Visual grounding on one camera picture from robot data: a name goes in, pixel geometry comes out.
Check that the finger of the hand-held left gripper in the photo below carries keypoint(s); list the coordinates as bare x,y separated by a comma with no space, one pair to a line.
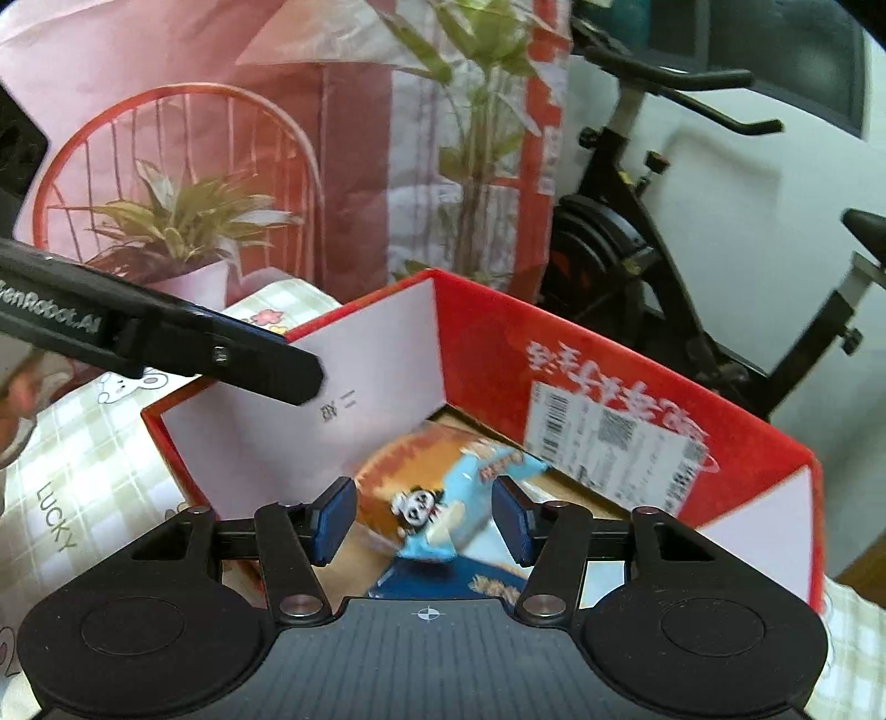
249,360

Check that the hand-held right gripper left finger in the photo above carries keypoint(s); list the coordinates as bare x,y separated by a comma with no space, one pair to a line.
332,519

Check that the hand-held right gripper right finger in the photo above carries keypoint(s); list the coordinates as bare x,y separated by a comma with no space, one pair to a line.
512,519

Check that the light blue panda snack packet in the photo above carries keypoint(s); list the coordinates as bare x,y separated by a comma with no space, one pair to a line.
477,471

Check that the orange snack packet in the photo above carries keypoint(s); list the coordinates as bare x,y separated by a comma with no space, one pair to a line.
387,478

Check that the dark blue snack packet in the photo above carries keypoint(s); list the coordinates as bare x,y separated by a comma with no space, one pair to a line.
484,585

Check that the red strawberry printed box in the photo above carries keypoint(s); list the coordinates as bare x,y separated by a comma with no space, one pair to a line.
484,346

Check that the person's left hand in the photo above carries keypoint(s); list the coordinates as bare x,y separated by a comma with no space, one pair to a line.
28,394

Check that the checked cartoon tablecloth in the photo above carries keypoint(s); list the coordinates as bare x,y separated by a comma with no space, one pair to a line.
83,443

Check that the dark panel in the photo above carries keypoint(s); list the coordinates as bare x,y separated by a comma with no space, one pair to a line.
17,152

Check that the black exercise bike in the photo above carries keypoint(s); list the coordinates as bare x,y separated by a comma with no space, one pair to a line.
609,228

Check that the dark window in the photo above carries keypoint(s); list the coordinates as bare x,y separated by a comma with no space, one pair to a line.
796,41

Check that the pink plant wall poster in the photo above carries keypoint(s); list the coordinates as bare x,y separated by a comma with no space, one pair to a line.
207,55

